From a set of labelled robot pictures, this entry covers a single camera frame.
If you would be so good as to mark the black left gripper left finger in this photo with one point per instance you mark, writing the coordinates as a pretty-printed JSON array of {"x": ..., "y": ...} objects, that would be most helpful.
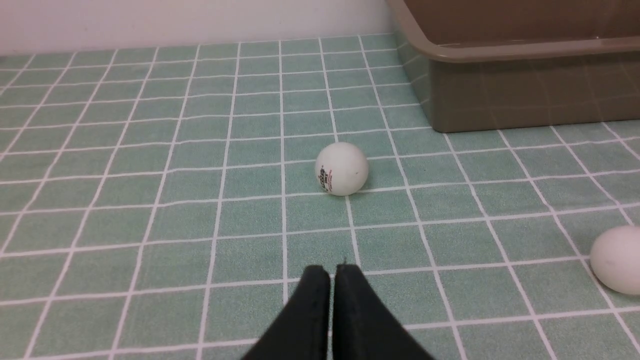
[{"x": 300, "y": 331}]

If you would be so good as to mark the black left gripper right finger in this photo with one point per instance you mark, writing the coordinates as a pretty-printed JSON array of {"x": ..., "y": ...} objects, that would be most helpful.
[{"x": 363, "y": 327}]

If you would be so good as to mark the white ping-pong ball with logo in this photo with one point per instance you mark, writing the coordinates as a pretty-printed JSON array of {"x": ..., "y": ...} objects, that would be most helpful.
[{"x": 341, "y": 169}]

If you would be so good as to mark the plain white ping-pong ball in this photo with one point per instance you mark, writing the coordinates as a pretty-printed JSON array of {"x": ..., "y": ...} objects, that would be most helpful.
[{"x": 615, "y": 259}]

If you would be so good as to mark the green checkered tablecloth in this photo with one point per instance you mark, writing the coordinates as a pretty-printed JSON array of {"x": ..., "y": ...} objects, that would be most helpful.
[{"x": 162, "y": 203}]

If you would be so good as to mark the olive plastic storage bin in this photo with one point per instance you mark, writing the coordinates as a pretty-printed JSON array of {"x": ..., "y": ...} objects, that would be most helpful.
[{"x": 477, "y": 65}]

